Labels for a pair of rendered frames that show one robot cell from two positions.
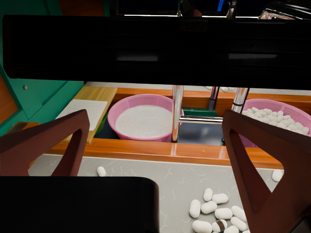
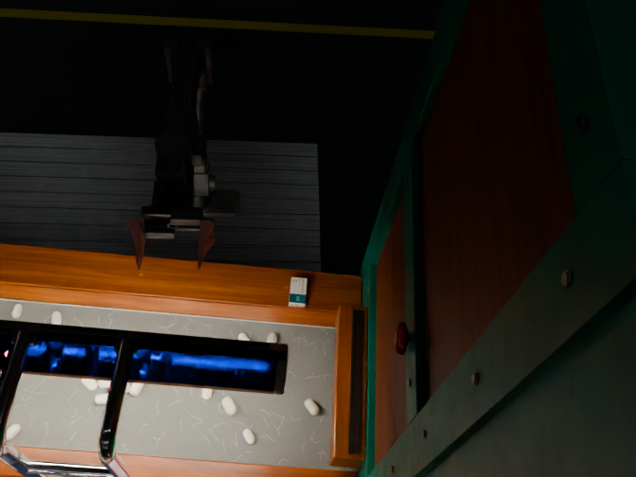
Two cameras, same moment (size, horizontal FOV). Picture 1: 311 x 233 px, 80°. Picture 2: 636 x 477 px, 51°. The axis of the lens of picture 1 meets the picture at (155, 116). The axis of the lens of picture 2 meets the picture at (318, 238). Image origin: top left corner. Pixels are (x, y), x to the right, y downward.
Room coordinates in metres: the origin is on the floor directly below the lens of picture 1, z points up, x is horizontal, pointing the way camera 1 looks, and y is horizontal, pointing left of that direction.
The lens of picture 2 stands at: (0.62, 0.15, 2.07)
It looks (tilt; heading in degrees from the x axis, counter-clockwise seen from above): 59 degrees down; 170
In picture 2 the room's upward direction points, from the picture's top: 10 degrees clockwise
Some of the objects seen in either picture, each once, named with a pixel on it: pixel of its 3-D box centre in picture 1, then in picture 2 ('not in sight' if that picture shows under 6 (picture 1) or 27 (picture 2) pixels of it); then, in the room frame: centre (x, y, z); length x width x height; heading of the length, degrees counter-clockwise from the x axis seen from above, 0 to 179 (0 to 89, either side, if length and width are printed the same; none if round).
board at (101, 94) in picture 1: (85, 109); not in sight; (0.56, 0.25, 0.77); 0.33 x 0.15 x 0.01; 175
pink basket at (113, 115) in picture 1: (146, 123); not in sight; (0.54, 0.03, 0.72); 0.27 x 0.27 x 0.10
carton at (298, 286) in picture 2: not in sight; (297, 291); (0.00, 0.23, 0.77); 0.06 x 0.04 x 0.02; 175
